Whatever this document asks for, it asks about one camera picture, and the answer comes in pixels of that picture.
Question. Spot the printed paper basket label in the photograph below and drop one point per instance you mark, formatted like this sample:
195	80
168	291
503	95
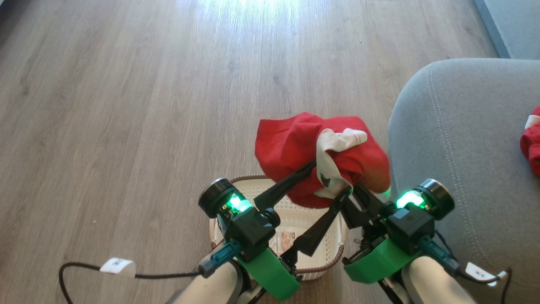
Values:
282	242

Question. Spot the red and white garment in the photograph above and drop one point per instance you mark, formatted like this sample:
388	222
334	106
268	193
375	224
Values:
532	147
287	143

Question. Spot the grey sofa seat cushion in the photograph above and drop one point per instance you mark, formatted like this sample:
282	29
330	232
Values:
514	25

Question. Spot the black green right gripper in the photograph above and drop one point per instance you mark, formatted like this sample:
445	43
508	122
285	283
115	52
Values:
379	264

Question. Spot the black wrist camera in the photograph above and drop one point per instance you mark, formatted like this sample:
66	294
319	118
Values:
409	228
251	232

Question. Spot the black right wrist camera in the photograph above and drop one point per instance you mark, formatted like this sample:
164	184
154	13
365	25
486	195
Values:
409	228

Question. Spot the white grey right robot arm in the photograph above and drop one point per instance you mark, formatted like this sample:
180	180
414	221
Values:
438	283

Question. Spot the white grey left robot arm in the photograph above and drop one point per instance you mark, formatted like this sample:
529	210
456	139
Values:
211	287

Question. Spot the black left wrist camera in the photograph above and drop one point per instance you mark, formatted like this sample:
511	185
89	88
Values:
251	232

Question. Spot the white plastic laundry basket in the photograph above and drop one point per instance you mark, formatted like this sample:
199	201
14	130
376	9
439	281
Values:
295	217

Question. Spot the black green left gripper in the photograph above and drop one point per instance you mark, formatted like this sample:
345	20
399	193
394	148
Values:
272	274

